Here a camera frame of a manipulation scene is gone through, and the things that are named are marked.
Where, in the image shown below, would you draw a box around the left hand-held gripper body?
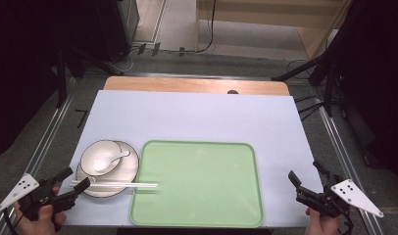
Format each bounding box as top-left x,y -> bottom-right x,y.
0,172 -> 78,222

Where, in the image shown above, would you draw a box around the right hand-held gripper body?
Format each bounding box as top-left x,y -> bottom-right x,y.
295,173 -> 385,223

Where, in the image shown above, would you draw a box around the white chopstick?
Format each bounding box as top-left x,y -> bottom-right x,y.
70,179 -> 159,187
69,183 -> 159,190

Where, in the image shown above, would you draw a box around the person's right hand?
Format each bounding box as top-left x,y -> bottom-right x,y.
304,207 -> 341,235

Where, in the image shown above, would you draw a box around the person's left hand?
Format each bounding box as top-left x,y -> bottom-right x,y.
13,203 -> 68,235

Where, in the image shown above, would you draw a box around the white ceramic spoon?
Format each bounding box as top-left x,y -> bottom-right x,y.
92,149 -> 131,173

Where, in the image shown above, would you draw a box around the white dark-rimmed bowl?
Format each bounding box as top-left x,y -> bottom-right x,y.
79,139 -> 124,177

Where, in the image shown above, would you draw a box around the white dark-rimmed plate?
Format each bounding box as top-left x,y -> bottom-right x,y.
75,140 -> 140,199

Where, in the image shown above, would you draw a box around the green plastic tray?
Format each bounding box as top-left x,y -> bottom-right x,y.
128,139 -> 266,229

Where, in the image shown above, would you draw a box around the black tripod stand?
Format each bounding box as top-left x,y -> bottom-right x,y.
271,19 -> 352,118

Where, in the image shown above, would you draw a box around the pale table cover sheet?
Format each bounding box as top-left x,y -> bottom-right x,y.
61,89 -> 324,229

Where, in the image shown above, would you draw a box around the black cabinet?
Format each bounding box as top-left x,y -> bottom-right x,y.
94,0 -> 140,64

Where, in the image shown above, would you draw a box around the wooden shelf unit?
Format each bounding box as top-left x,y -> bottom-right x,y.
194,0 -> 353,61

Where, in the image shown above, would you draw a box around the aluminium floor rail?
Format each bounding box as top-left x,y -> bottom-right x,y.
0,77 -> 79,235
317,104 -> 386,235

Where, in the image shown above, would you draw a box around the right hand-held gripper cable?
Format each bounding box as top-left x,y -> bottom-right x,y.
338,211 -> 356,235

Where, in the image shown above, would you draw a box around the hand-held gripper cable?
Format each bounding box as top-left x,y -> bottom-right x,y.
338,211 -> 356,235
2,208 -> 19,235

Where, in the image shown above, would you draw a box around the left hand-held gripper cable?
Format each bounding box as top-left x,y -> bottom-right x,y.
2,208 -> 19,235

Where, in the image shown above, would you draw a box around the black floor cables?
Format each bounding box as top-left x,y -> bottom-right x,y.
294,93 -> 327,122

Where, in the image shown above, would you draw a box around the white floor cable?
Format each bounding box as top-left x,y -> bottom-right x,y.
108,45 -> 137,74

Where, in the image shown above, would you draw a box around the black hanging cable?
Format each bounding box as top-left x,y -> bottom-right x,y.
196,0 -> 218,54

